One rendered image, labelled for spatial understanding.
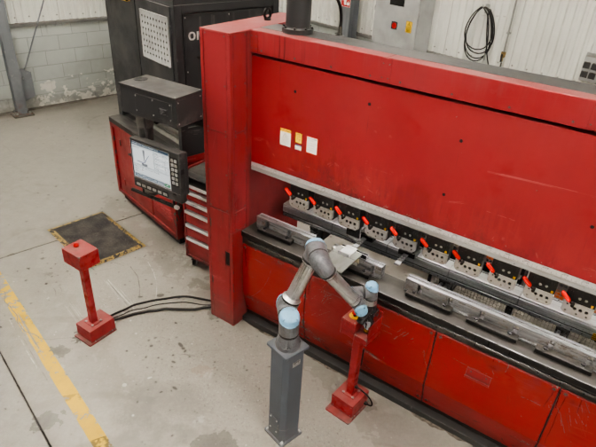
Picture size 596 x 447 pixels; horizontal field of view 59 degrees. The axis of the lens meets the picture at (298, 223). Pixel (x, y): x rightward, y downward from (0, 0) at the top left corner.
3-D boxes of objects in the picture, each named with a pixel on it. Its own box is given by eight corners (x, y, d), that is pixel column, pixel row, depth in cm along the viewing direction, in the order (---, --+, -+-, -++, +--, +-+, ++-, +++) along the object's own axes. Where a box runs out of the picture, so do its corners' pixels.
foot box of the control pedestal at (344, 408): (325, 409, 367) (325, 396, 361) (345, 388, 384) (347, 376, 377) (348, 425, 356) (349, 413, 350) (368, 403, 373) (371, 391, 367)
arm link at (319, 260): (325, 257, 275) (374, 311, 298) (321, 246, 284) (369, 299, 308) (307, 270, 277) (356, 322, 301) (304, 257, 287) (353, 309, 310)
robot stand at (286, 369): (281, 448, 338) (286, 360, 299) (263, 429, 350) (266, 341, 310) (301, 433, 349) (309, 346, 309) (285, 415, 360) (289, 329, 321)
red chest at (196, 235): (185, 266, 501) (178, 170, 449) (222, 244, 537) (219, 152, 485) (225, 287, 477) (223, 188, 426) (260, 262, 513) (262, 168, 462)
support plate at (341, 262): (317, 262, 344) (317, 262, 344) (339, 246, 363) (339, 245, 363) (341, 273, 336) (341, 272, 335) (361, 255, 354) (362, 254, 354)
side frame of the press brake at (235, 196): (210, 314, 445) (199, 27, 327) (272, 268, 506) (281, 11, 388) (233, 326, 433) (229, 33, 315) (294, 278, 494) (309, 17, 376)
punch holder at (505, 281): (486, 282, 305) (493, 258, 296) (490, 275, 311) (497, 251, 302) (512, 292, 298) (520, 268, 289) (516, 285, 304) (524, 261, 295)
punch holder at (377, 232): (364, 234, 343) (367, 212, 334) (370, 229, 349) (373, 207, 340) (385, 242, 335) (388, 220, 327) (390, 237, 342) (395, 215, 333)
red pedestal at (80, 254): (74, 335, 415) (54, 247, 372) (100, 318, 433) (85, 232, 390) (90, 347, 405) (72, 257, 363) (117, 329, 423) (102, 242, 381)
